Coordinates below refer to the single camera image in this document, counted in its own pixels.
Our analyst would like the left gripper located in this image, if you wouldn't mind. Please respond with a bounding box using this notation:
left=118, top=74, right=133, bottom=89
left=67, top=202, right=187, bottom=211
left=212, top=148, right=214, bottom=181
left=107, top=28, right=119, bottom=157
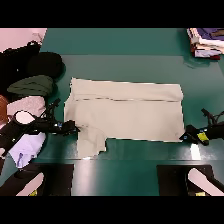
left=60, top=119, right=81, bottom=136

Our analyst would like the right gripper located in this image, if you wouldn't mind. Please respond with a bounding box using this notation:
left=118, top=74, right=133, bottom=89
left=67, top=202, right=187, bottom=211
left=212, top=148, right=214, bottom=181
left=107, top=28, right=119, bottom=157
left=178, top=124, right=202, bottom=145

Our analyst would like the beige T-shirt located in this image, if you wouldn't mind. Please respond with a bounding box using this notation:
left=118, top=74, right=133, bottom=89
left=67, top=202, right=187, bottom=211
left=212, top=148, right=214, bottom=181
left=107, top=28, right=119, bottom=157
left=63, top=77, right=186, bottom=160

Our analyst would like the lavender garment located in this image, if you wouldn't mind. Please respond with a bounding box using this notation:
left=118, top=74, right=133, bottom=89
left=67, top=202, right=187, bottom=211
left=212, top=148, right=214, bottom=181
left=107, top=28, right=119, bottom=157
left=7, top=131, right=47, bottom=169

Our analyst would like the pink garment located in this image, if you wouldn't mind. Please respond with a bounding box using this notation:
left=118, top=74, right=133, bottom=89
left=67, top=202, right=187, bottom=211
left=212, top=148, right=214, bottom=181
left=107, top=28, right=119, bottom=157
left=6, top=95, right=47, bottom=118

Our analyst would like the dark green garment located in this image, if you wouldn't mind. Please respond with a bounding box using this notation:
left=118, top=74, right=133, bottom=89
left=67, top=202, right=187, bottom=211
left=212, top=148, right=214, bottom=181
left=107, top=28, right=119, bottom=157
left=6, top=74, right=56, bottom=98

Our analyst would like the black garment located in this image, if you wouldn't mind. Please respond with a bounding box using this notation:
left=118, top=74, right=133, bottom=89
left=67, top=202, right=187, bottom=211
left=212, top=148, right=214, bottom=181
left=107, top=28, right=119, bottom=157
left=27, top=51, right=66, bottom=80
left=0, top=40, right=42, bottom=96

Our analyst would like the brown garment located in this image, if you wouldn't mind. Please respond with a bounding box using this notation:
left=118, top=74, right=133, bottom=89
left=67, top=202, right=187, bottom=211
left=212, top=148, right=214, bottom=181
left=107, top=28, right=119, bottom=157
left=0, top=94, right=10, bottom=130

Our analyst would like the white garment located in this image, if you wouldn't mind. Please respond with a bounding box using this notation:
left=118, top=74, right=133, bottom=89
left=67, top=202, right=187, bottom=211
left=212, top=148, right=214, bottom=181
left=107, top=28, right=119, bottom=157
left=187, top=28, right=224, bottom=55

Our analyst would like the purple garment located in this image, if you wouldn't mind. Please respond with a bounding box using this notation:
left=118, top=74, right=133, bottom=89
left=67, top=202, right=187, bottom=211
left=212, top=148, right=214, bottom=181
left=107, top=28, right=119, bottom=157
left=197, top=27, right=224, bottom=42

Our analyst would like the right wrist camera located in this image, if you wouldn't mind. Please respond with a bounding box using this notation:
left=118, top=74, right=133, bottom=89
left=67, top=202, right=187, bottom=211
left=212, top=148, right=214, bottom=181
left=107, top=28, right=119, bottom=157
left=200, top=107, right=224, bottom=126

